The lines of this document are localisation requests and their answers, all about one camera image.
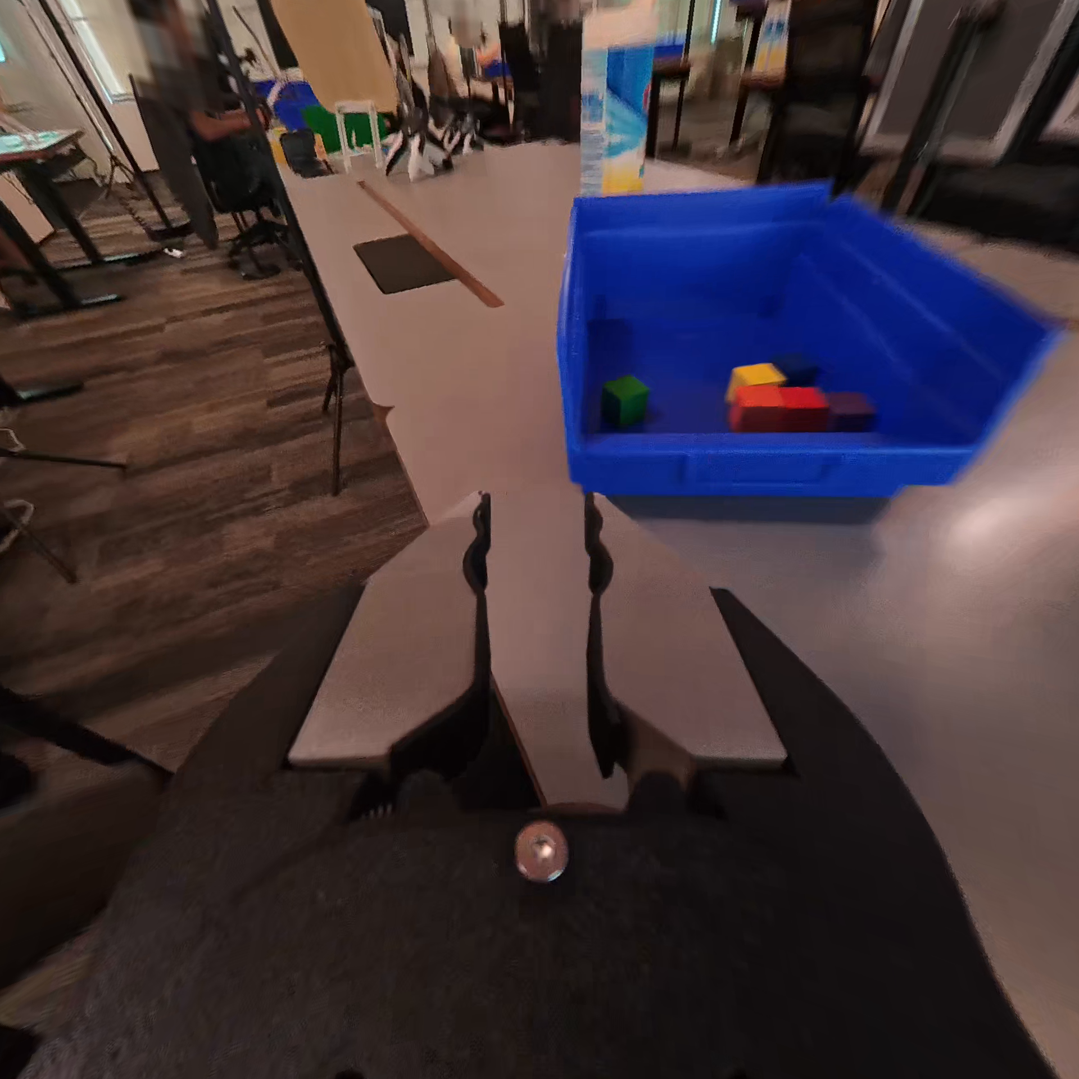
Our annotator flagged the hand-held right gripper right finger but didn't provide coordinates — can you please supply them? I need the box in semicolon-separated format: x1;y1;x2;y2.
583;491;791;783

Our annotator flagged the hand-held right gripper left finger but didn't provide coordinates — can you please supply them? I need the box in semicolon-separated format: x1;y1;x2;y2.
289;491;493;783

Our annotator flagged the green wooden cube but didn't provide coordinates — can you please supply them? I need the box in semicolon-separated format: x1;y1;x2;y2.
600;375;652;428

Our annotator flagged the red wooden cube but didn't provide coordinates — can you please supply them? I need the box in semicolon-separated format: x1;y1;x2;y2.
779;386;833;433

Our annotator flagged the yellow wooden cube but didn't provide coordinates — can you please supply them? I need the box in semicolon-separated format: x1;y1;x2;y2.
725;362;787;402

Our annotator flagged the blue plastic bin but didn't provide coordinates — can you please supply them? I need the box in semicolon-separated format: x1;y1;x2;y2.
555;179;1062;500

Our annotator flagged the grey desk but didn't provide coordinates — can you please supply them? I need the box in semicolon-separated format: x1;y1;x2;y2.
276;139;1079;1079

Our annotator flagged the black desk plate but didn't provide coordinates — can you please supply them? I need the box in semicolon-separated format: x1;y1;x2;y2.
352;234;458;296

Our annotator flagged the orange wooden cube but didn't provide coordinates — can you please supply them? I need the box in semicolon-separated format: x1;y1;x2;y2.
728;386;785;433

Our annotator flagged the brown strip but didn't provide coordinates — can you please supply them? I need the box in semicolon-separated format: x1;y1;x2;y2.
356;179;506;309

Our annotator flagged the black office chair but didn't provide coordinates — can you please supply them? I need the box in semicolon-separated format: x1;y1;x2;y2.
201;139;294;281

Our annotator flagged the black white device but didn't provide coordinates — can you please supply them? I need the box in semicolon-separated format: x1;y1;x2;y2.
382;116;487;184

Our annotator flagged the green box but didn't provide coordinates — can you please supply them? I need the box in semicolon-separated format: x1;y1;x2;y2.
301;103;391;156

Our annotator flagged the blue white carton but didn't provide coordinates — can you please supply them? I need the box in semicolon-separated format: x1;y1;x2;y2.
579;0;659;197

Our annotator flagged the small blue bin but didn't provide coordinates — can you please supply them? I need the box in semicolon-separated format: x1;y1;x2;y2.
251;76;321;133

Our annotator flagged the brown board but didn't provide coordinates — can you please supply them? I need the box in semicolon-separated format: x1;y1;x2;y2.
268;0;399;116

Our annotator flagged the side table with black legs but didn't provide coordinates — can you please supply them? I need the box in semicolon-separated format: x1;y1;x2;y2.
0;126;128;323

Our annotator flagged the white frame stool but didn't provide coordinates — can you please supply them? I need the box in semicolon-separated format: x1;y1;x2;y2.
334;98;383;175

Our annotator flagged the black metal frame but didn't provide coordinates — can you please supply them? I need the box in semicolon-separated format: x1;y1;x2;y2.
877;0;1079;250

